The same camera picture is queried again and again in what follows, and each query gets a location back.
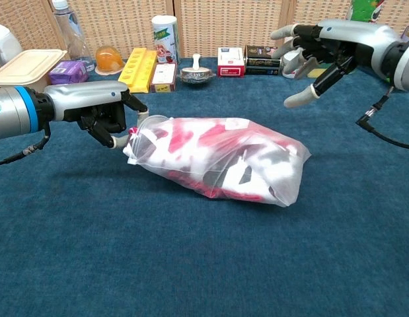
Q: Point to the green chips tube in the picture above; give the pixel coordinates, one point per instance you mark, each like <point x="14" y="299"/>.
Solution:
<point x="362" y="10"/>

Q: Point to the clear plastic water bottle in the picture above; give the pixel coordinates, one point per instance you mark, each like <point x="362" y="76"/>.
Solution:
<point x="70" y="29"/>

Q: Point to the blue carpet table cover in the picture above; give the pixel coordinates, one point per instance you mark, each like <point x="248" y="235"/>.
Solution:
<point x="204" y="264"/>

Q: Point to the red white black patterned garment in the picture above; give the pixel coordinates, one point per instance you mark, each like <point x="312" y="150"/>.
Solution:
<point x="187" y="135"/>

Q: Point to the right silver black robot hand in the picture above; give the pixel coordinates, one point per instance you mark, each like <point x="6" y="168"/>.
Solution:
<point x="359" y="39"/>

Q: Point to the yellow plastic mould tray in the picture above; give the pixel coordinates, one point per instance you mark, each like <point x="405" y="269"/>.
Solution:
<point x="134" y="72"/>

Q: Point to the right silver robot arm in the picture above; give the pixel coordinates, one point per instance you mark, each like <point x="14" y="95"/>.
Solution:
<point x="407" y="66"/>

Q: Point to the beige lidded food container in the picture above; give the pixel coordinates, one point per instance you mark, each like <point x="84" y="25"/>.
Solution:
<point x="25" y="66"/>

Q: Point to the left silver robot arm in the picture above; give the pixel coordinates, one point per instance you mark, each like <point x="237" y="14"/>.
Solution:
<point x="12" y="112"/>

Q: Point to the green and yellow sponge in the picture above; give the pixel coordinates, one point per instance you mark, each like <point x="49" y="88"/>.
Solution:
<point x="316" y="74"/>

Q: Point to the frosted translucent plastic zip bag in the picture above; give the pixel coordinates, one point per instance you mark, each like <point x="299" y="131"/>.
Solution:
<point x="290" y="195"/>

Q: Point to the black printed box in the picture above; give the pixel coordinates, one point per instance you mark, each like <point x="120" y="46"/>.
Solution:
<point x="257" y="64"/>

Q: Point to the dark patterned ceramic bowl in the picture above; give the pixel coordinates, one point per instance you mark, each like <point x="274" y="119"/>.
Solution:
<point x="196" y="78"/>

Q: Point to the purple tissue pack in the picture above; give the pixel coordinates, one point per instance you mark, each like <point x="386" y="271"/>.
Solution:
<point x="67" y="72"/>

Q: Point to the woven rattan folding screen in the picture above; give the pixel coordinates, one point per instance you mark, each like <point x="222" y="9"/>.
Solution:
<point x="224" y="26"/>

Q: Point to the white printed cylindrical can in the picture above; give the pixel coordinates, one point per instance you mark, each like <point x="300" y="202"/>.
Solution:
<point x="164" y="36"/>

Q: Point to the small white jar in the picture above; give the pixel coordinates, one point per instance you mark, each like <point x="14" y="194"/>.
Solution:
<point x="287" y="71"/>

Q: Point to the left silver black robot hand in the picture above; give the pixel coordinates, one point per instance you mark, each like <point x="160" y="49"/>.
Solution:
<point x="88" y="95"/>

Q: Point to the orange jelly cup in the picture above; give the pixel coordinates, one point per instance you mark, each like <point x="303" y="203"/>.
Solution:
<point x="109" y="59"/>

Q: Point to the dark red small box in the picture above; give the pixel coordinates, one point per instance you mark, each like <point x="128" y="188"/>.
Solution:
<point x="163" y="77"/>

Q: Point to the red and white box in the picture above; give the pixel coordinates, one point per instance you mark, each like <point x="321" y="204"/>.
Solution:
<point x="230" y="61"/>

